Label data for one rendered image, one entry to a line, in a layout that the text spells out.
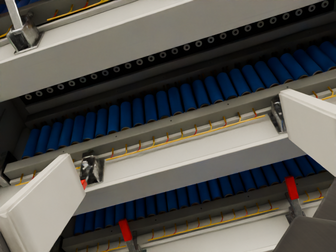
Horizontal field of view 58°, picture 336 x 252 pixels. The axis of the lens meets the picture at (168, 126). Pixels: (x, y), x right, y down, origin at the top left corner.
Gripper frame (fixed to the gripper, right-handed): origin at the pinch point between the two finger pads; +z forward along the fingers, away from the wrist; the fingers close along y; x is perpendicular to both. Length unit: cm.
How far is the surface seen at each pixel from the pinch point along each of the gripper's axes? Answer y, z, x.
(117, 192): -11.8, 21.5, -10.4
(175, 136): -2.1, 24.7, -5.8
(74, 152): -16.7, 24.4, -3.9
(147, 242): -12.8, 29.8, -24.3
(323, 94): 18.5, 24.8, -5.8
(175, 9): 2.5, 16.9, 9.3
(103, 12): -5.6, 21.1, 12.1
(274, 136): 10.3, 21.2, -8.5
